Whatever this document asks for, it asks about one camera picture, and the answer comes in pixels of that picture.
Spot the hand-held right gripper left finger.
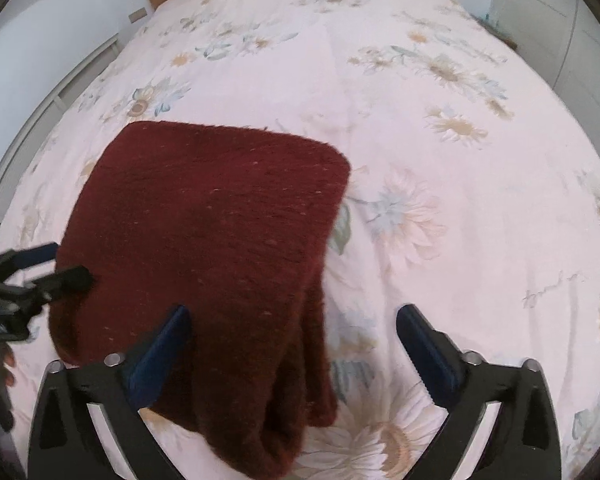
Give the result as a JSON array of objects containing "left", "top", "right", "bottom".
[{"left": 27, "top": 304, "right": 193, "bottom": 480}]

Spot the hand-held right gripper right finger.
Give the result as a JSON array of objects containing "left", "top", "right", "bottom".
[{"left": 396, "top": 303, "right": 564, "bottom": 480}]

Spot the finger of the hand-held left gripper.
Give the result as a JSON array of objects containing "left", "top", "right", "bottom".
[
  {"left": 14, "top": 265, "right": 94, "bottom": 317},
  {"left": 0, "top": 242, "right": 61, "bottom": 287}
]

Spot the maroon knit sweater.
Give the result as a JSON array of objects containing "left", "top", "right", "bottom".
[{"left": 47, "top": 120, "right": 352, "bottom": 480}]

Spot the floral white bed sheet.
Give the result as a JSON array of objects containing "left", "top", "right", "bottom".
[{"left": 0, "top": 0, "right": 600, "bottom": 480}]

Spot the white wardrobe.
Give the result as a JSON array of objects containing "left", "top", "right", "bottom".
[{"left": 490, "top": 0, "right": 600, "bottom": 161}]

